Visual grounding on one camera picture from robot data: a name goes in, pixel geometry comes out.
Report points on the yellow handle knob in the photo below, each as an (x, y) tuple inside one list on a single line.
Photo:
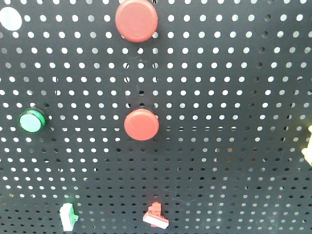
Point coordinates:
[(307, 152)]

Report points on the red round knob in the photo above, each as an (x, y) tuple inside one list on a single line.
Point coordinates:
[(141, 124), (136, 20)]

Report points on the green round push button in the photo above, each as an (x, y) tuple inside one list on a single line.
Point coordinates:
[(32, 120)]

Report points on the red white toggle switch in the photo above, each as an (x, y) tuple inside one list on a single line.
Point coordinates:
[(154, 217)]

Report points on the upper red round knob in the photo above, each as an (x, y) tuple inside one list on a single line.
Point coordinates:
[(136, 20)]

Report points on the black perforated pegboard panel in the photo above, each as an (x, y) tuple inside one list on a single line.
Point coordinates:
[(230, 82)]

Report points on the lower red round knob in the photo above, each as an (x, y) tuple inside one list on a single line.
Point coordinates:
[(141, 124)]

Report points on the green white toggle switch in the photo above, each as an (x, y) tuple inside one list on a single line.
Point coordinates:
[(68, 217)]

